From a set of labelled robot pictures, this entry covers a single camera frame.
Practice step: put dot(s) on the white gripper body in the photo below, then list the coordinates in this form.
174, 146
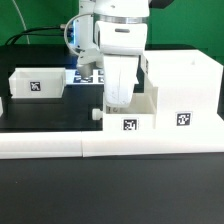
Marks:
120, 76

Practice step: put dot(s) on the white front drawer tray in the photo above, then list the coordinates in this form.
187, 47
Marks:
140, 115

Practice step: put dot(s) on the white drawer tray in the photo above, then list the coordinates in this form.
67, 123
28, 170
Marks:
140, 115
37, 82

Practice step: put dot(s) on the white drawer cabinet box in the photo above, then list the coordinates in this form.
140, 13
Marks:
184, 87

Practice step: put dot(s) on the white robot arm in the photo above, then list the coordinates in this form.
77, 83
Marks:
111, 35

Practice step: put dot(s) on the white rear drawer tray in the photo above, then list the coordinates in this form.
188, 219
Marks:
37, 82

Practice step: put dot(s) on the white L-shaped fence right piece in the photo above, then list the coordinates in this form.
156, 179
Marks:
124, 143

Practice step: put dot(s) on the white fiducial marker sheet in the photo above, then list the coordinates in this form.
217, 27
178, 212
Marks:
73, 77

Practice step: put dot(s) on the white front fence left piece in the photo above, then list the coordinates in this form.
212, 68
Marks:
40, 145

